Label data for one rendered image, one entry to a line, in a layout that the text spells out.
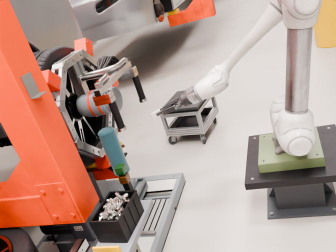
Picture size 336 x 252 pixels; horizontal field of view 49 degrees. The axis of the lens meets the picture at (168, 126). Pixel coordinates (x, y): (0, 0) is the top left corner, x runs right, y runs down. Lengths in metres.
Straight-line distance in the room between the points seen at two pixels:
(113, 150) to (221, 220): 0.77
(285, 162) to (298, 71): 0.51
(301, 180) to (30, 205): 1.26
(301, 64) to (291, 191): 0.75
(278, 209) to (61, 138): 1.25
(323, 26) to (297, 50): 2.93
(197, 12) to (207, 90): 3.68
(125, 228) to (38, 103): 0.60
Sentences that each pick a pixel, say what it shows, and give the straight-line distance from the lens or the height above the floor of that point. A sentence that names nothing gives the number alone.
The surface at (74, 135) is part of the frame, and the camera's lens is 1.80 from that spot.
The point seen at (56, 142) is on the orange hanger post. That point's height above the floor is 0.89.
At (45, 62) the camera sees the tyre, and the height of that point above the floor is 1.14.
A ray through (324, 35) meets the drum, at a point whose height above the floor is 0.16.
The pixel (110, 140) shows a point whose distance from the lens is 1.86.
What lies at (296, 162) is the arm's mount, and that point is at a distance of 1.93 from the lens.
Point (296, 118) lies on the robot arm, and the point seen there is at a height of 0.63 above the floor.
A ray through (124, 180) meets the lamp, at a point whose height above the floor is 0.59.
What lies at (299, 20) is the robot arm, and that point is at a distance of 1.58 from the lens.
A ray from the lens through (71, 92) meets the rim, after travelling 2.04.
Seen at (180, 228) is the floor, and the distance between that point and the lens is 2.23.
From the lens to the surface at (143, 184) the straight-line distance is 2.45.
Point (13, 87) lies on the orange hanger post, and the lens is 1.43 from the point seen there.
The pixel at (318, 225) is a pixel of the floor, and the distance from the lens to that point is 2.08.
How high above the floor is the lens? 1.41
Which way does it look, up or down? 24 degrees down
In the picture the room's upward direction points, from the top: 18 degrees counter-clockwise
